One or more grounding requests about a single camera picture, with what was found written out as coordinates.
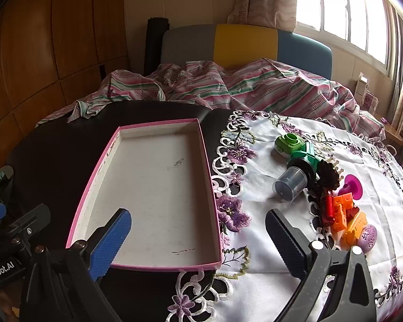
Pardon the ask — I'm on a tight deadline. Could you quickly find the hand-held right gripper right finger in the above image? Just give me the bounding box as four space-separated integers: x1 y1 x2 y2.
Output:
265 209 378 322

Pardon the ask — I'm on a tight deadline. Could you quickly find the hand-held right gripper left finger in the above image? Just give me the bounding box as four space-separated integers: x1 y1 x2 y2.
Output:
20 208 132 322

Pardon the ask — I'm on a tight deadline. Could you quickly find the shiny red bottle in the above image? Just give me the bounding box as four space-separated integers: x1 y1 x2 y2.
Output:
320 191 337 227

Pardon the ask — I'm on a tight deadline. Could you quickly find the clear jar with black lid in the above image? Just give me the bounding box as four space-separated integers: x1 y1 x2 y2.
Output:
272 159 318 202

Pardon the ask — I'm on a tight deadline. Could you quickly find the orange toy block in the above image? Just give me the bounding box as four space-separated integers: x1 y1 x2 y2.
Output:
331 210 351 233
334 193 355 213

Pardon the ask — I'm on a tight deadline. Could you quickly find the pink cardboard box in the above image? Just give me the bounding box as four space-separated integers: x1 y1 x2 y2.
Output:
65 118 222 272

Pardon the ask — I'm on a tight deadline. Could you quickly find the yellow toy block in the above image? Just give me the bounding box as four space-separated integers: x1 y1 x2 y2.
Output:
341 212 368 247

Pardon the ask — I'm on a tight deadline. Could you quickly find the dark brown flower-shaped object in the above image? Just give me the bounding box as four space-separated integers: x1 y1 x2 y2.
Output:
309 159 343 197

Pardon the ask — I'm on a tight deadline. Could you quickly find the purple and yellow egg toy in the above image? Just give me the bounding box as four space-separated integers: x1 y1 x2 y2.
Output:
356 224 378 255

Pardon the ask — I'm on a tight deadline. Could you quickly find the teal green stamp toy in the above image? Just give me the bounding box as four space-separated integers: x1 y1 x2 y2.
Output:
290 141 319 171

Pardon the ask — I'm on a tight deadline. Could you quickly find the magenta suction cup toy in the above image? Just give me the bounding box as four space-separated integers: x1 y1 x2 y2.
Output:
336 174 364 205

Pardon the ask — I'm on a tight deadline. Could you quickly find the light green round toy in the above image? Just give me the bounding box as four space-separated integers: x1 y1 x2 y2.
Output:
274 133 304 160

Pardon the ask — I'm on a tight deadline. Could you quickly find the white embroidered floral tablecloth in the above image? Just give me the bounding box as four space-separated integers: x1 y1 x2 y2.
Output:
168 110 403 322

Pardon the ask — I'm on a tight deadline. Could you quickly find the wooden nightstand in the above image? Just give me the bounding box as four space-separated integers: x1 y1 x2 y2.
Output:
379 121 403 175

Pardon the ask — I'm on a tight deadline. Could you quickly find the pink striped blanket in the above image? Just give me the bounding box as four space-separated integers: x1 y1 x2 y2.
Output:
37 58 387 138

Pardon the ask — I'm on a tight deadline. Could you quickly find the wooden wardrobe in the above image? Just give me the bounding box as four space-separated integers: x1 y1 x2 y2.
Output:
0 0 128 175

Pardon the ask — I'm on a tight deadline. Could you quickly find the pink patterned small box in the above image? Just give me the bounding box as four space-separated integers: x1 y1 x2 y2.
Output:
361 94 380 111

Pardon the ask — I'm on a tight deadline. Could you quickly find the white carton box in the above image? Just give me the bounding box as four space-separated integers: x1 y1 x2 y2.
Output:
356 75 370 99

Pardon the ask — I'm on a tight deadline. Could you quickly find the grey yellow blue headboard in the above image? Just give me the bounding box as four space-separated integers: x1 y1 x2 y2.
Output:
160 23 333 79

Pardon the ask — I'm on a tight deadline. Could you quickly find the bright barred window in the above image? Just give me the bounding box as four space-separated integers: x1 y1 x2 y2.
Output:
296 0 400 78

